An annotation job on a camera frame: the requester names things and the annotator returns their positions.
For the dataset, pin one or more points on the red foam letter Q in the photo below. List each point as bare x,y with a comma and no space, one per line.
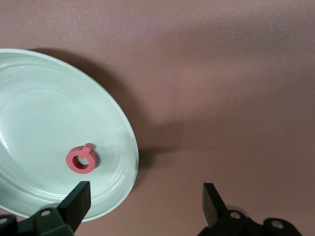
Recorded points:
69,161

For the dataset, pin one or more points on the brown table cover sheet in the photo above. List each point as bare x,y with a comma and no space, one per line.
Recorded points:
221,73

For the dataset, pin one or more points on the pale green plate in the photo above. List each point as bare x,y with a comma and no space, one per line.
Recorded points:
49,110

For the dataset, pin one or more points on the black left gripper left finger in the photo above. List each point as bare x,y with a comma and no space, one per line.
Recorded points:
76,204

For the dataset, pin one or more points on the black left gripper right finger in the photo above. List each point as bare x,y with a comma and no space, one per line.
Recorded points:
214,209

